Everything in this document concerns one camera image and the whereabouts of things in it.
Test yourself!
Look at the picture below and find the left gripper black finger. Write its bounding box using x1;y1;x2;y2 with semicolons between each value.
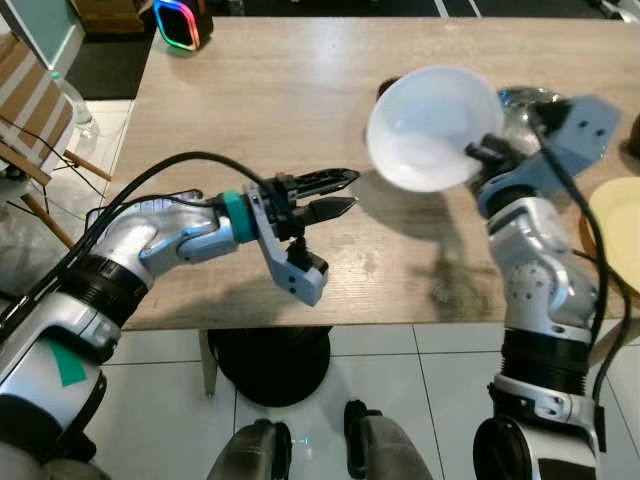
303;197;358;226
290;168;360;198

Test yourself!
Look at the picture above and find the white bowl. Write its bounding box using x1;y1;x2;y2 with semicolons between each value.
366;65;506;194

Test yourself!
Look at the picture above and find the shiny metal bowl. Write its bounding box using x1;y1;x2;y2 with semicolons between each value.
497;87;576;146

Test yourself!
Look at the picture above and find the yellow plate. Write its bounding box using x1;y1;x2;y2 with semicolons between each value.
583;177;640;298

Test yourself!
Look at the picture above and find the black round table base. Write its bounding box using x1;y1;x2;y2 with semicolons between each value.
207;327;334;409

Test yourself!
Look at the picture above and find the wooden table leg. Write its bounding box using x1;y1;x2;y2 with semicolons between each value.
198;330;221;398

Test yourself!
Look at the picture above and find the white office chair base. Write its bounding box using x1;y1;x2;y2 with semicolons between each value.
598;0;640;23

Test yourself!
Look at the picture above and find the black speaker with rainbow light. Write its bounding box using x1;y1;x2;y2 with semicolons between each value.
152;0;214;52

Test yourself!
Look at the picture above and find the clear glass vessel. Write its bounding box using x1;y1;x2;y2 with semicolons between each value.
55;75;101;141

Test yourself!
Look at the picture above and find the black floor mat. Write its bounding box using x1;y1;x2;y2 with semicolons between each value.
65;33;156;101

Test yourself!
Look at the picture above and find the grey left robot leg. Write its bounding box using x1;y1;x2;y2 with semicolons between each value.
205;418;293;480

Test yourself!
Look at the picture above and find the grey robot leg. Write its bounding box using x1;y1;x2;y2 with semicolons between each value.
345;399;441;480
205;418;293;480

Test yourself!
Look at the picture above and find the grey right robot leg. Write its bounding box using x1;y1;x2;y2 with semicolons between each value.
345;399;441;480

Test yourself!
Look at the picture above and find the brown wooden box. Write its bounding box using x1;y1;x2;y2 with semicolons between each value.
70;0;151;33

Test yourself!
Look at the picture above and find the teal cabinet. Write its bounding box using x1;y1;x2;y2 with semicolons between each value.
0;0;86;73

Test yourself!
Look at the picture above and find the grey-blue left wrist camera mount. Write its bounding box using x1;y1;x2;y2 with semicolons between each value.
245;183;329;307

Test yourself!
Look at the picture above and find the grey-blue wrist camera mount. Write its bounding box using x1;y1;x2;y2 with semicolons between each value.
245;183;329;307
478;95;622;218

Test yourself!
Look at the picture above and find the grey-blue right wrist camera mount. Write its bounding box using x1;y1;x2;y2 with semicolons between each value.
478;95;622;218

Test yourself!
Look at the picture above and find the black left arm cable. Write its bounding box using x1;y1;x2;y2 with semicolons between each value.
0;150;269;346

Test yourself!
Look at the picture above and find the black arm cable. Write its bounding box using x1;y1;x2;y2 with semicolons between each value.
0;150;269;346
528;105;638;403

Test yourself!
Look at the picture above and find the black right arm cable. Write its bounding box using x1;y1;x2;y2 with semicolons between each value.
528;105;638;403

